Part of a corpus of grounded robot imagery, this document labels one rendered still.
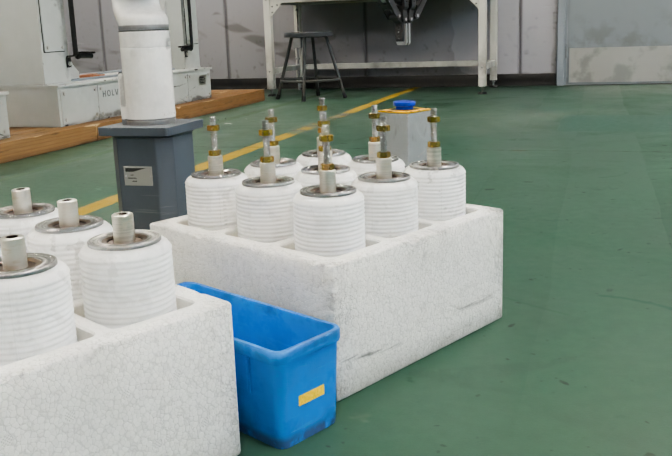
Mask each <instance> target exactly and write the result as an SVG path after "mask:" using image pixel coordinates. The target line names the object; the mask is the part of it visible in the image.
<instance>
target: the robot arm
mask: <svg viewBox="0 0 672 456"><path fill-rule="evenodd" d="M377 1H378V2H379V4H380V6H381V8H382V10H383V12H384V14H385V16H386V18H387V19H388V20H392V21H393V22H394V23H395V35H396V36H395V37H396V43H397V45H409V44H410V41H411V22H413V20H414V19H418V18H419V16H420V14H421V12H422V10H423V8H424V5H425V3H426V1H427V0H377ZM112 8H113V13H114V16H115V18H116V20H117V23H118V31H120V32H119V42H120V53H121V64H122V73H120V74H119V75H118V83H119V94H120V105H121V116H122V125H130V126H153V125H164V124H171V123H175V122H176V110H175V97H174V83H173V70H172V57H171V47H170V46H171V45H170V32H169V20H168V17H167V15H166V14H165V13H164V12H163V10H162V9H161V6H160V3H159V0H112ZM415 9H416V10H415ZM390 10H391V11H392V13H391V11H390ZM414 10H415V12H413V11H414Z"/></svg>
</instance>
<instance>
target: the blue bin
mask: <svg viewBox="0 0 672 456"><path fill-rule="evenodd" d="M176 285H179V286H182V287H185V288H188V289H191V290H194V291H197V292H199V293H200V294H207V295H210V296H213V297H216V298H219V299H222V300H225V301H228V302H229V303H231V311H232V326H233V341H234V356H235V372H236V387H237V402H238V418H239V431H240V432H242V433H244V434H247V435H249V436H251V437H253V438H255V439H257V440H259V441H262V442H264V443H266V444H268V445H270V446H272V447H274V448H277V449H288V448H290V447H292V446H294V445H296V444H298V443H299V442H301V441H303V440H305V439H307V438H308V437H310V436H312V435H314V434H316V433H318V432H319V431H321V430H323V429H325V428H327V427H329V426H330V425H332V424H334V423H335V420H336V369H337V341H339V339H340V327H339V326H338V325H337V324H334V323H331V322H328V321H324V320H321V319H318V318H314V317H311V316H307V315H304V314H301V313H297V312H294V311H291V310H287V309H284V308H281V307H277V306H274V305H270V304H267V303H264V302H260V301H257V300H254V299H250V298H247V297H244V296H240V295H237V294H233V293H230V292H227V291H223V290H220V289H217V288H213V287H210V286H207V285H203V284H200V283H196V282H182V283H179V284H176Z"/></svg>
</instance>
